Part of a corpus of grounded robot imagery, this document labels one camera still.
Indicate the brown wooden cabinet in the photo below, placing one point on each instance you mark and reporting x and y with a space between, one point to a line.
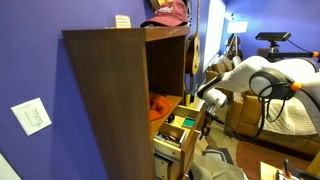
117 70

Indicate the grey cloth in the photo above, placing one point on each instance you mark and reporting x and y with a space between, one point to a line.
208 168

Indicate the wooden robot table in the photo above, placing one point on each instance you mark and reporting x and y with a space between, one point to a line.
269 172

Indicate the brown leather couch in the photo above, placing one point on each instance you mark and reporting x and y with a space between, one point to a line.
245 121

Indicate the cream knit blanket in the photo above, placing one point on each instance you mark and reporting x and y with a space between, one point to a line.
289 118

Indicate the maroon baseball cap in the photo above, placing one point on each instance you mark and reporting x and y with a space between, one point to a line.
170 14

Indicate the black camera on tripod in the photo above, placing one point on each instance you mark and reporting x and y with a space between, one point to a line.
273 54

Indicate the white light switch plate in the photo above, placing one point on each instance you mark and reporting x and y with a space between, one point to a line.
32 116

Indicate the orange knit hat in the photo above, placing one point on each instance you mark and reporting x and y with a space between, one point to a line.
159 106

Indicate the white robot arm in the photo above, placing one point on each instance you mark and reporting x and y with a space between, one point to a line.
296 77

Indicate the patterned floor rug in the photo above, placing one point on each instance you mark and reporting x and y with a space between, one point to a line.
248 156

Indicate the small checkered box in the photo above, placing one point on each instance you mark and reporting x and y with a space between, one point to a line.
122 21

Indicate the hanging ukulele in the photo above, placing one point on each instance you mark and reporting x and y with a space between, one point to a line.
193 48

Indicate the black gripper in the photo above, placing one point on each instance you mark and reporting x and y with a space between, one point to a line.
208 119

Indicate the wooden drawer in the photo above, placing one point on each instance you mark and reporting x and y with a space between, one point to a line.
187 118
176 143
168 168

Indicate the yellow pole stand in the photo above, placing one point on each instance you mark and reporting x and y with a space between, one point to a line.
187 97

